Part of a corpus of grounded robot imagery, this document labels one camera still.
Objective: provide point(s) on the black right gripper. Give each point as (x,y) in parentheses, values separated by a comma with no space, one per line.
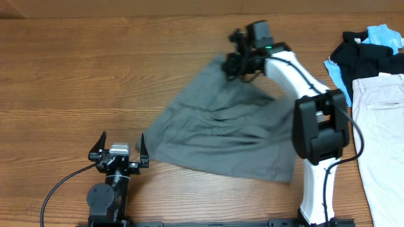
(229,70)

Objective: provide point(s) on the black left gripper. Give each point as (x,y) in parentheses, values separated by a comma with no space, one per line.
(134,168)

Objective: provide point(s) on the grey shorts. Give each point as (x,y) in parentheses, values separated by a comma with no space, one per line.
(226,128)

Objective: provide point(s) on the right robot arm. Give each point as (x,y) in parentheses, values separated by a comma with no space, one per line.
(320,129)

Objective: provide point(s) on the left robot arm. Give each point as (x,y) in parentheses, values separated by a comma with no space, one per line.
(107,201)

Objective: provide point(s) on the black shirt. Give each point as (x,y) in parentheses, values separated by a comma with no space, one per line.
(357,61)

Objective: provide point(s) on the light blue garment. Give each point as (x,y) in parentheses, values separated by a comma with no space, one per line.
(379,35)

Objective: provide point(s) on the beige shorts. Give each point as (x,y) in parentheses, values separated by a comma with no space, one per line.
(377,109)

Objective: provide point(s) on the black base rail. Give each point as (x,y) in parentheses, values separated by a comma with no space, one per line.
(221,224)

